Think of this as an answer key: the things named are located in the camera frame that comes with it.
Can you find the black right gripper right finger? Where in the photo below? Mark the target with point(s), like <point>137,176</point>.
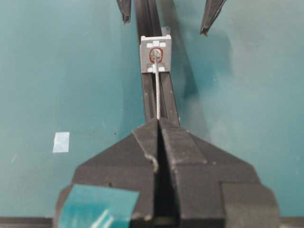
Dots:
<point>213,188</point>

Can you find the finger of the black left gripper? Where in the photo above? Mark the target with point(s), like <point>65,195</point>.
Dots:
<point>211,11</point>
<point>125,9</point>

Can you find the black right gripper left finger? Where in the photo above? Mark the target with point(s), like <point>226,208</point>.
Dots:
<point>130,164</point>

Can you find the black aluminium rail frame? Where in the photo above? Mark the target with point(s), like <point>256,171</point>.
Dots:
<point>148,24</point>

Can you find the white wire guide bracket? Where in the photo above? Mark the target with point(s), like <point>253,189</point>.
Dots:
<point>162,45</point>

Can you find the white tape patch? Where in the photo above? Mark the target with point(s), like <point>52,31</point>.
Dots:
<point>61,142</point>

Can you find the teal tape piece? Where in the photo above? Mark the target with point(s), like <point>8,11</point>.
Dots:
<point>89,206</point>

